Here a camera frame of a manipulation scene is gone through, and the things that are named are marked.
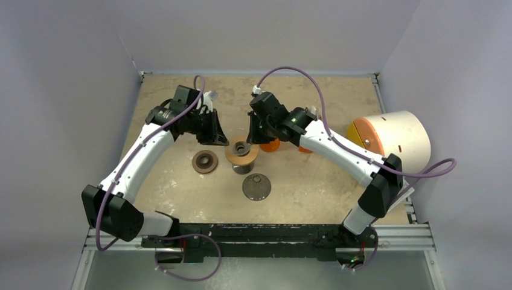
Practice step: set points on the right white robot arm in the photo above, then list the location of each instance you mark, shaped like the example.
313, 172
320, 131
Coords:
379, 175

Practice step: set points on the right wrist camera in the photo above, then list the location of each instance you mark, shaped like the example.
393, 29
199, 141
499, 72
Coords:
256, 90

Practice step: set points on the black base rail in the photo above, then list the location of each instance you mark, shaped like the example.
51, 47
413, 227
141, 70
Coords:
323, 242

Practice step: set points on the brown wooden round coaster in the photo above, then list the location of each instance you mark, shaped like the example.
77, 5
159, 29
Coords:
205, 161

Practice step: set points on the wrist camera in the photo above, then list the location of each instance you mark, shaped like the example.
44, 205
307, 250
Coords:
256, 90
205, 105

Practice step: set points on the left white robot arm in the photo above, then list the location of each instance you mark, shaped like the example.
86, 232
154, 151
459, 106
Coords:
109, 206

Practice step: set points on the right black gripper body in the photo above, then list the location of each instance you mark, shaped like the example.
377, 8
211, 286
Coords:
258, 125

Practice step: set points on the aluminium frame rail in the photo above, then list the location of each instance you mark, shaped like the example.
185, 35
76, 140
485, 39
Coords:
405, 237

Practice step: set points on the amber glass carafe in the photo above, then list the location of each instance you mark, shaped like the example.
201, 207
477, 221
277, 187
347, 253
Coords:
271, 146

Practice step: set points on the dark ribbed glass cone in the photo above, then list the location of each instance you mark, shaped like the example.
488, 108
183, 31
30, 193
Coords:
256, 187

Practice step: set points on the orange filter paper box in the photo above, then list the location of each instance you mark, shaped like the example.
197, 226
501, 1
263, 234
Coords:
304, 150

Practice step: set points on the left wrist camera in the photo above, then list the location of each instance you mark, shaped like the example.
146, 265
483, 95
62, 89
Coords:
205, 105

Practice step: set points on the wooden ring dripper stand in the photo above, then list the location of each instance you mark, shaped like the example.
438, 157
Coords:
241, 164

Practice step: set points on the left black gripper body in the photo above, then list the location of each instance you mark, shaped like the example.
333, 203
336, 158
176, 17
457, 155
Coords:
205, 132

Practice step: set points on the white cylinder drum orange lid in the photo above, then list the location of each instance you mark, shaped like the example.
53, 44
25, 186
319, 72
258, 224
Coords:
400, 133

